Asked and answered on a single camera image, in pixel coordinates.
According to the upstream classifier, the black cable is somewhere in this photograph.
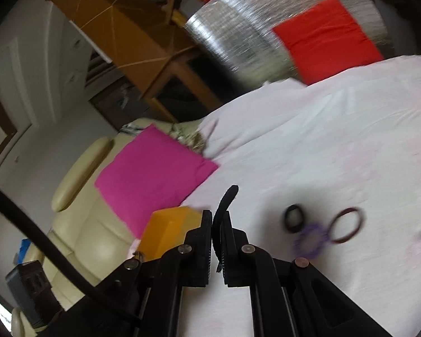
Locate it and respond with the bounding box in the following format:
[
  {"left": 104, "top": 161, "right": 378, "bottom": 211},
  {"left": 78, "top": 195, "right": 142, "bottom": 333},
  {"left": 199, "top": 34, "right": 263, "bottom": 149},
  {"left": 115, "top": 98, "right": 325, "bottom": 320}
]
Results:
[{"left": 0, "top": 182, "right": 141, "bottom": 327}]

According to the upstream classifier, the wooden cabinet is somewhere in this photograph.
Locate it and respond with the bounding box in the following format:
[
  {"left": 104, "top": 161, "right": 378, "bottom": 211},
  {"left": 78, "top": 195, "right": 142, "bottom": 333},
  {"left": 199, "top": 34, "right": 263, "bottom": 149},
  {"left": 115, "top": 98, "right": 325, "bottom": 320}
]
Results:
[{"left": 140, "top": 49, "right": 225, "bottom": 123}]

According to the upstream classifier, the thin black hair tie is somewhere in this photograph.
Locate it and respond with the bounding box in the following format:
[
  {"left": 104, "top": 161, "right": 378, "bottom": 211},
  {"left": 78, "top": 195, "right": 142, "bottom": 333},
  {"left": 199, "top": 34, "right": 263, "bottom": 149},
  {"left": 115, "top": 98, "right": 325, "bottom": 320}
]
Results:
[{"left": 212, "top": 184, "right": 240, "bottom": 274}]

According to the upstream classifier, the orange cardboard box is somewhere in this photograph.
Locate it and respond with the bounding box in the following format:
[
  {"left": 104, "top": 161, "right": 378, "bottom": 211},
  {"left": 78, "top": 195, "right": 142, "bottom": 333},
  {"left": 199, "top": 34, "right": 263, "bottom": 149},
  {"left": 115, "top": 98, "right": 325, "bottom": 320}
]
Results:
[{"left": 139, "top": 206, "right": 202, "bottom": 261}]

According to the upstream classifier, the red pillow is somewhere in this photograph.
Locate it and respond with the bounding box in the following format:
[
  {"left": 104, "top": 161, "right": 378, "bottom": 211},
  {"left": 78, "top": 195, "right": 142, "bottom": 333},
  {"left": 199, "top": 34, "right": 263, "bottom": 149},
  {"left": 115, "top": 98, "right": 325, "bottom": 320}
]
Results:
[{"left": 272, "top": 0, "right": 385, "bottom": 85}]

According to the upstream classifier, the pink pillow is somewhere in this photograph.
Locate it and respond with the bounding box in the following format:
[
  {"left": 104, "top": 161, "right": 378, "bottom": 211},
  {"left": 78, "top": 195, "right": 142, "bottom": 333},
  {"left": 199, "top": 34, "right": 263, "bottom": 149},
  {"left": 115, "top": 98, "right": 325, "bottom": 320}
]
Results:
[{"left": 94, "top": 124, "right": 220, "bottom": 239}]

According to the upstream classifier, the white blanket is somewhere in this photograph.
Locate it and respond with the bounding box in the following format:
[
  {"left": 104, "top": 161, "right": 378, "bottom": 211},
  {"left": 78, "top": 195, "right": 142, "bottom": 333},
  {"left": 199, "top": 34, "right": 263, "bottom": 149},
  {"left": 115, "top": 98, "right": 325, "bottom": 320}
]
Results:
[{"left": 126, "top": 54, "right": 421, "bottom": 337}]

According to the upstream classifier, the cream leather sofa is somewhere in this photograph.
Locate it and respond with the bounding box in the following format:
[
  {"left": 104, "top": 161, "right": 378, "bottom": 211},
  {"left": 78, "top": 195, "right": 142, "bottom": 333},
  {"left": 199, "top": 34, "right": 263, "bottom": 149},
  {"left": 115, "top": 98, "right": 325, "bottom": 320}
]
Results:
[{"left": 10, "top": 117, "right": 204, "bottom": 337}]

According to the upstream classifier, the wooden column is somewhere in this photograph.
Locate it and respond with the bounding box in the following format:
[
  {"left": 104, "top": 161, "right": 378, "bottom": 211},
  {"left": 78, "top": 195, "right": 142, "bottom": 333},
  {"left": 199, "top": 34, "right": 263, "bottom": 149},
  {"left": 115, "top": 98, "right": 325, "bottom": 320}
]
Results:
[{"left": 45, "top": 0, "right": 197, "bottom": 78}]

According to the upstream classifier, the blue cloth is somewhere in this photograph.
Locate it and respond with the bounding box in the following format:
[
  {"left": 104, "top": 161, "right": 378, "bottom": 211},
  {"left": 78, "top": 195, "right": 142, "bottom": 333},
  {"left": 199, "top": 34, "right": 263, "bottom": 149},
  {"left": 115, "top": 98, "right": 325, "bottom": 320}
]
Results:
[{"left": 13, "top": 239, "right": 31, "bottom": 264}]

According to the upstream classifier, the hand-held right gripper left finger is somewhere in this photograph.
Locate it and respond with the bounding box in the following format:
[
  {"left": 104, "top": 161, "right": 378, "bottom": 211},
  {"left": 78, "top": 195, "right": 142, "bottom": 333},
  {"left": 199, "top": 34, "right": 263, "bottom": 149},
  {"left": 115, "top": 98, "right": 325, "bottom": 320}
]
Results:
[{"left": 65, "top": 210, "right": 213, "bottom": 337}]

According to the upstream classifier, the patterned cloth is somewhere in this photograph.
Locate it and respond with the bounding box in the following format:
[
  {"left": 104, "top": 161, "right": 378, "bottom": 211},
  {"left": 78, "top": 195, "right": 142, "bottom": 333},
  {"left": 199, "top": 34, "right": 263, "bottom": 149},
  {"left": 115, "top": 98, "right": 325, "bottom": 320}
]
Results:
[{"left": 168, "top": 119, "right": 218, "bottom": 155}]

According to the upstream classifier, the dark brown bangle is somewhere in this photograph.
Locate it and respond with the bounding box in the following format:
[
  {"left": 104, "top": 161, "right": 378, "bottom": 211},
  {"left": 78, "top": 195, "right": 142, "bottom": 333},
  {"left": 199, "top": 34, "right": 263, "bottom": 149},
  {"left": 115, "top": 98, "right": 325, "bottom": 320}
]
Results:
[{"left": 328, "top": 207, "right": 367, "bottom": 244}]

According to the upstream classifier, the purple bead bracelet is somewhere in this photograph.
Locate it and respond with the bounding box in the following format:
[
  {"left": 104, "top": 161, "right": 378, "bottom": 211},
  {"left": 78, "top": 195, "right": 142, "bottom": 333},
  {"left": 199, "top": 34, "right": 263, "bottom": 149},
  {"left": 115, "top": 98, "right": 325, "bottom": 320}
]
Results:
[{"left": 294, "top": 223, "right": 328, "bottom": 258}]

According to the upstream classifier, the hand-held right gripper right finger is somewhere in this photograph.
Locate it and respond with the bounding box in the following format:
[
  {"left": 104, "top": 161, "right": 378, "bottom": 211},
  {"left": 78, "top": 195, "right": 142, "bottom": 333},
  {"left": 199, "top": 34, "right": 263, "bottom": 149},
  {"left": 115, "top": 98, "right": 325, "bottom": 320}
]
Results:
[{"left": 219, "top": 214, "right": 393, "bottom": 337}]

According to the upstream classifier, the thick black hair scrunchie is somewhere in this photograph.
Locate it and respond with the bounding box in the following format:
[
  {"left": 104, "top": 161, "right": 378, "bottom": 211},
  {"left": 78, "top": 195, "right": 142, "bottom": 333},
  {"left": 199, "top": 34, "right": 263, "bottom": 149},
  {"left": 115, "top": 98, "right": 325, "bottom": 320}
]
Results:
[{"left": 284, "top": 204, "right": 305, "bottom": 233}]

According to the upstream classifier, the striped cloth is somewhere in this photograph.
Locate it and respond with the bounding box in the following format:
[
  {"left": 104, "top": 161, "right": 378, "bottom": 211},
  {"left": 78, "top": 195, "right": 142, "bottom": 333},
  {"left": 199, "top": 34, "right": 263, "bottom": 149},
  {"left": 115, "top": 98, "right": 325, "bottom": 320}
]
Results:
[{"left": 121, "top": 121, "right": 144, "bottom": 136}]

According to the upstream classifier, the silver foil insulation panel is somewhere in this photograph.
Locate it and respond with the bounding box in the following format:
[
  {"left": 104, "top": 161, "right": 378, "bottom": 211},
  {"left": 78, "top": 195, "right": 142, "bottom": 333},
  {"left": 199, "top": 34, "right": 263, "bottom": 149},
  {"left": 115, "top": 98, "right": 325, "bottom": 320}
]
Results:
[{"left": 185, "top": 0, "right": 390, "bottom": 88}]

